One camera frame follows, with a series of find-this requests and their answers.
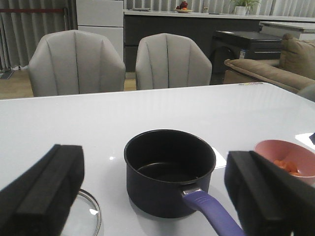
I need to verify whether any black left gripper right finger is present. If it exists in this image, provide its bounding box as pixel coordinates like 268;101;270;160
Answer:
224;151;315;236

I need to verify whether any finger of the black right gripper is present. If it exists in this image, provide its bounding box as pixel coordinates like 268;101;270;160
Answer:
309;133;315;145

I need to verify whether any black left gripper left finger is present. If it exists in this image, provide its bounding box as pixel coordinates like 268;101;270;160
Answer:
0;145;85;236

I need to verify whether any pink bowl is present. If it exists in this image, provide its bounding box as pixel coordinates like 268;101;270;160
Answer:
254;140;315;186

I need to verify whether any glass lid blue knob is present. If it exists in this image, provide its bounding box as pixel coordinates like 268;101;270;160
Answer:
61;189;104;236

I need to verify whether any potted plant white pot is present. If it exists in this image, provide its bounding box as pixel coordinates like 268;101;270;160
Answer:
229;0;260;16

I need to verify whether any beige sofa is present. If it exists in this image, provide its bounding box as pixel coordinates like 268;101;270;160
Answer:
223;33;315;93

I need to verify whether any black washing machine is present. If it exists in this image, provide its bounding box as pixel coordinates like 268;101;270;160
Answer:
209;30;282;74

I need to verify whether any grey chair left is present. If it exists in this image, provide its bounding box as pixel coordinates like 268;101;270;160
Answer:
28;30;126;97

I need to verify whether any grey chair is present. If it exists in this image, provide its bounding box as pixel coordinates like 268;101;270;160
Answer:
28;30;126;97
135;33;212;90

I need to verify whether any grey chair right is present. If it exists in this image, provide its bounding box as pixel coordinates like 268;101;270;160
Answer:
135;33;212;90

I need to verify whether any fruit plate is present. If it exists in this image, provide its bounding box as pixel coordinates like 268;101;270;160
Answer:
174;1;192;13

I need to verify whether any red barrier belt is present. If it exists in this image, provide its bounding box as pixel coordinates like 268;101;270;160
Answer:
0;8;67;13

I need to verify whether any white refrigerator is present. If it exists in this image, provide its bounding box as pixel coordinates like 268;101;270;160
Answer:
76;0;124;59

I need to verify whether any dark kitchen counter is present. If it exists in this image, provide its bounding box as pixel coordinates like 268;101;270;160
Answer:
124;10;315;72

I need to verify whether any dark blue saucepan purple handle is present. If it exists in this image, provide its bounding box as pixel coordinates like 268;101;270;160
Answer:
124;129;244;236

